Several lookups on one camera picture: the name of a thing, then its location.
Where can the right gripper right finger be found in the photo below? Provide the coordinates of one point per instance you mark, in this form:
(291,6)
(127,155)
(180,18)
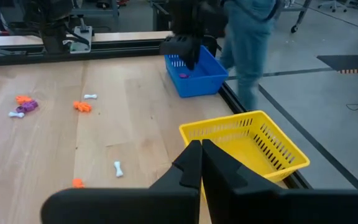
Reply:
(259,205)

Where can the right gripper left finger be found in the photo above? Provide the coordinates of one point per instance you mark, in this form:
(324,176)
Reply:
(166,205)

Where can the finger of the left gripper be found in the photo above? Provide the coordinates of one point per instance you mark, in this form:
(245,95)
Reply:
(197,59)
(188,62)

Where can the purple toy skeleton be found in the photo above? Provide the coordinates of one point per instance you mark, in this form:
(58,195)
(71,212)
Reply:
(28,106)
(183,75)

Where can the white toy bone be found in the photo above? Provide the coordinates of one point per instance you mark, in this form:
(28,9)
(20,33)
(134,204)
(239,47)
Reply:
(118,169)
(16,114)
(90,96)

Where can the orange toy skeleton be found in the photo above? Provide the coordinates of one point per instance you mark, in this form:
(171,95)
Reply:
(23,99)
(82,106)
(78,183)

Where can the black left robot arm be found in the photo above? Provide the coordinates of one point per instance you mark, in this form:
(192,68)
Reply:
(54,31)

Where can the blue plastic basket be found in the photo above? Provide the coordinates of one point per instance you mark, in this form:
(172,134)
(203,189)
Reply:
(204,82)

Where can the person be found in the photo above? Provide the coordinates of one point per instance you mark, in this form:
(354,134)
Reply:
(247,46)

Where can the yellow plastic basket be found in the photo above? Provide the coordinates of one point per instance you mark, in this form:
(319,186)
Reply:
(259,146)

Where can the grey cart leg with caster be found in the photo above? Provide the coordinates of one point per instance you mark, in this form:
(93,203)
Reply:
(300,15)

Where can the office chair base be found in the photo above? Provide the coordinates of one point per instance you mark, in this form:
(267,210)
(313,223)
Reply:
(332,5)

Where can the black striped floor mat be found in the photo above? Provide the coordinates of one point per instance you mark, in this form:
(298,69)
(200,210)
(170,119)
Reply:
(346,62)

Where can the grey left arm base plate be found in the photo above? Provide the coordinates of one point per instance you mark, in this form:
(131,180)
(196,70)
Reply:
(81,39)

